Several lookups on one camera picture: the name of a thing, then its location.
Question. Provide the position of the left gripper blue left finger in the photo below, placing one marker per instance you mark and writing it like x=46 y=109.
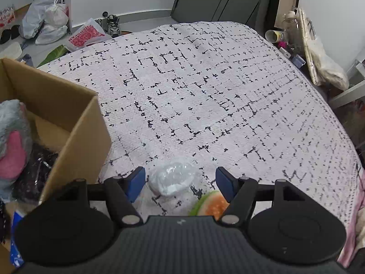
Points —
x=134 y=183

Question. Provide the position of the sneakers on floor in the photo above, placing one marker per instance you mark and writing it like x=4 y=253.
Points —
x=110 y=24

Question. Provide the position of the paper cup tube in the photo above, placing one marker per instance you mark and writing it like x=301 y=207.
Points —
x=275 y=36

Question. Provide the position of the light blue plush toy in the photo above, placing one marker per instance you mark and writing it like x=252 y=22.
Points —
x=16 y=144

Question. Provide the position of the black item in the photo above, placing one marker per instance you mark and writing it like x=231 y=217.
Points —
x=31 y=182

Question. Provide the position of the green leaf shaped rug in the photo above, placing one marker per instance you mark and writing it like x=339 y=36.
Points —
x=58 y=52

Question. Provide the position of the grey door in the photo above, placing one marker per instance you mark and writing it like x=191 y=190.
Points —
x=257 y=14

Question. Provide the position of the white desk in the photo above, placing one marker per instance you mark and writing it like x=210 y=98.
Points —
x=353 y=93

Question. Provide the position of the brown cardboard box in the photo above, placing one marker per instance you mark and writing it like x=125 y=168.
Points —
x=64 y=117

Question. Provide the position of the white plastic garbage bag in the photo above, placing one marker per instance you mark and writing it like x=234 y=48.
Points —
x=55 y=24

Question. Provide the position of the white floor mat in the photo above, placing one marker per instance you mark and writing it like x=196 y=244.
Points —
x=13 y=51

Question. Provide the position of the red packaged bottle pack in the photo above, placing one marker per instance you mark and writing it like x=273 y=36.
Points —
x=7 y=16

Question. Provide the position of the cream tote bag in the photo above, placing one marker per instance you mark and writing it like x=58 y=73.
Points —
x=322 y=68

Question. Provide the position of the pink bed sheet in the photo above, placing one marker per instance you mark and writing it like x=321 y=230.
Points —
x=348 y=251

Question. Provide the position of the orange watermelon slice toy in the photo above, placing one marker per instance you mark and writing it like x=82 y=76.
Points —
x=210 y=204

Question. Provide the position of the red white plastic bag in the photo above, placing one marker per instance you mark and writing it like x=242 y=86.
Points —
x=89 y=33

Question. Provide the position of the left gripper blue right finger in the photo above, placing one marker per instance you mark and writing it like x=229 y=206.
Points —
x=227 y=183

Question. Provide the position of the black slippers pair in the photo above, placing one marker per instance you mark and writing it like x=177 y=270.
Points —
x=9 y=34

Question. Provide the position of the white black patterned blanket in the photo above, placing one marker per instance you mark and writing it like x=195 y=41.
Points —
x=215 y=94

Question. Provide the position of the grey plastic garbage bag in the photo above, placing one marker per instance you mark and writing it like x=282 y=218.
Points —
x=34 y=18

